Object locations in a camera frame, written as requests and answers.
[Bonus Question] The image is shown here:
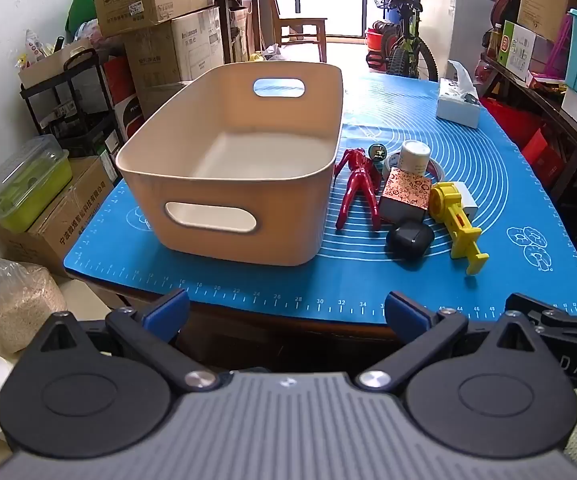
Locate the open cardboard box with clutter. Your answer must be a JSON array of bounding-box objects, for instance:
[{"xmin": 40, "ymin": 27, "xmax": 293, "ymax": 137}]
[{"xmin": 17, "ymin": 37, "xmax": 97, "ymax": 89}]

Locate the green plastic bag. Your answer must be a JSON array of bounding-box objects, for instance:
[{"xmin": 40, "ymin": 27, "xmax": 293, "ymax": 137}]
[{"xmin": 65, "ymin": 0, "xmax": 100, "ymax": 42}]

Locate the white cylindrical jar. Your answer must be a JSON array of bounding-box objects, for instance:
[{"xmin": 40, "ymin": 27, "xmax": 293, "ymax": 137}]
[{"xmin": 399, "ymin": 140, "xmax": 430, "ymax": 177}]

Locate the white chest freezer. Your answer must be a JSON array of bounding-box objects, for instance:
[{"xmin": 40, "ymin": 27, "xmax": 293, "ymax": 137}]
[{"xmin": 417, "ymin": 0, "xmax": 502, "ymax": 82}]

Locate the orange black patterned box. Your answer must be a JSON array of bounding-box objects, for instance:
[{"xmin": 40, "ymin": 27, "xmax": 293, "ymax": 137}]
[{"xmin": 378, "ymin": 167, "xmax": 434, "ymax": 224}]

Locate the green white product box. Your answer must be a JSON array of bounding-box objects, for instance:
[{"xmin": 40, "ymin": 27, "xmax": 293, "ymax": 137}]
[{"xmin": 497, "ymin": 20, "xmax": 537, "ymax": 82}]

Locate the black green bicycle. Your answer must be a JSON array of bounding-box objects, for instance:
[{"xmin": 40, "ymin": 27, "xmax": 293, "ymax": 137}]
[{"xmin": 348, "ymin": 0, "xmax": 440, "ymax": 82}]

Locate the black earbuds case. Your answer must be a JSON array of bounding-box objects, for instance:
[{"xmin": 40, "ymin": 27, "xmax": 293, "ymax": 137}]
[{"xmin": 385, "ymin": 220, "xmax": 435, "ymax": 261}]

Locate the wooden cabinet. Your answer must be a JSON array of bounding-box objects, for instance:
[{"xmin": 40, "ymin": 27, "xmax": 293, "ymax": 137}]
[{"xmin": 213, "ymin": 0, "xmax": 265, "ymax": 64}]

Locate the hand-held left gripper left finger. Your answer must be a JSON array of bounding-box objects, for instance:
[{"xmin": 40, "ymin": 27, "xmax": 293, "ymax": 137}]
[{"xmin": 38, "ymin": 288, "xmax": 222, "ymax": 393}]

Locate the red glossy figurine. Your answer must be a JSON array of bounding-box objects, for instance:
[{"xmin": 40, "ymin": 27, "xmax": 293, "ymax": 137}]
[{"xmin": 333, "ymin": 147, "xmax": 384, "ymax": 231}]

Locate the red appliance box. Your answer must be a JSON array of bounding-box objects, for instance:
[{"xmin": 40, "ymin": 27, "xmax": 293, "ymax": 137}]
[{"xmin": 102, "ymin": 55, "xmax": 145, "ymax": 144}]

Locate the white tissue box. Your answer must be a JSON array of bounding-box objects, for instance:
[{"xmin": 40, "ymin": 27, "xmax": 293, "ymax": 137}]
[{"xmin": 436, "ymin": 59, "xmax": 482, "ymax": 129}]

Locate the wooden chair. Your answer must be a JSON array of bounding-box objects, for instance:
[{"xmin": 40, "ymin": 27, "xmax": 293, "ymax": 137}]
[{"xmin": 263, "ymin": 0, "xmax": 329, "ymax": 64}]

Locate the large brown cardboard box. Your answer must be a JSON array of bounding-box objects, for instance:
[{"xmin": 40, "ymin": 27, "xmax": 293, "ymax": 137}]
[{"xmin": 0, "ymin": 155, "xmax": 119, "ymax": 279}]

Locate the tall pale cardboard box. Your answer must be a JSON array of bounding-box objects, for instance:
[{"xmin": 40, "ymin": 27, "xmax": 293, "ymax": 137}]
[{"xmin": 123, "ymin": 6, "xmax": 225, "ymax": 105}]

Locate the blue silicone baking mat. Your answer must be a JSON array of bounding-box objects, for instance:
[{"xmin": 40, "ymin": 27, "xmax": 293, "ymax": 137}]
[{"xmin": 63, "ymin": 71, "xmax": 577, "ymax": 328}]

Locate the beige plastic storage bin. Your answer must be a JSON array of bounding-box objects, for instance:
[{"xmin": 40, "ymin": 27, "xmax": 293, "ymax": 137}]
[{"xmin": 115, "ymin": 61, "xmax": 344, "ymax": 267}]

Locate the black shelf cart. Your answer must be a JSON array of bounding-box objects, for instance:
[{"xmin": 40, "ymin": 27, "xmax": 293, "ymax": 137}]
[{"xmin": 18, "ymin": 47, "xmax": 125, "ymax": 182}]

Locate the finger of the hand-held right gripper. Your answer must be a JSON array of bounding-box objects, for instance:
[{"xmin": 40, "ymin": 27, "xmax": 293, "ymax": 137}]
[{"xmin": 505, "ymin": 292, "xmax": 577, "ymax": 331}]

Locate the dark wooden side bench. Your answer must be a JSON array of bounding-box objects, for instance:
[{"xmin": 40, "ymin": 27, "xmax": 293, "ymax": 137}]
[{"xmin": 477, "ymin": 52, "xmax": 577, "ymax": 203}]

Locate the clear bag of grain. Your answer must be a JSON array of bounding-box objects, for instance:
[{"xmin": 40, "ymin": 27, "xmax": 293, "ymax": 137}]
[{"xmin": 0, "ymin": 257, "xmax": 69, "ymax": 354}]

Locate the small white box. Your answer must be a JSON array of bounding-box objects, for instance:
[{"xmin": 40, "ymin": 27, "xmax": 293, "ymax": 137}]
[{"xmin": 451, "ymin": 181, "xmax": 479, "ymax": 224}]

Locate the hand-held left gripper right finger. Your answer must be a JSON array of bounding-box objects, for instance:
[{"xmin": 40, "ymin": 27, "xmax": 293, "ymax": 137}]
[{"xmin": 352, "ymin": 290, "xmax": 544, "ymax": 393}]

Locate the yellow plastic toy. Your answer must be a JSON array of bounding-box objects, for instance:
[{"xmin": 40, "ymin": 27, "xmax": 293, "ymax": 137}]
[{"xmin": 428, "ymin": 181, "xmax": 490, "ymax": 276}]

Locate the green container with clear lid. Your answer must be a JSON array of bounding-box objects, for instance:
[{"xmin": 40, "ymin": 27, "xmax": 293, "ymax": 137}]
[{"xmin": 0, "ymin": 134, "xmax": 74, "ymax": 234}]

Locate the green white carton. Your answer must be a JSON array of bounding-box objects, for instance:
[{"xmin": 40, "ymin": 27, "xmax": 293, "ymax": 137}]
[{"xmin": 93, "ymin": 130, "xmax": 120, "ymax": 162}]

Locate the red paper bag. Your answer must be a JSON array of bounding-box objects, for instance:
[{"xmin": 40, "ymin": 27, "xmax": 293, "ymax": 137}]
[
  {"xmin": 480, "ymin": 97, "xmax": 544, "ymax": 147},
  {"xmin": 520, "ymin": 127, "xmax": 567, "ymax": 187}
]

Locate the red plastic bucket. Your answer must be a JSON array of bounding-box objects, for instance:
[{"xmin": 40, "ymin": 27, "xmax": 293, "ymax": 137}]
[{"xmin": 365, "ymin": 27, "xmax": 400, "ymax": 69}]

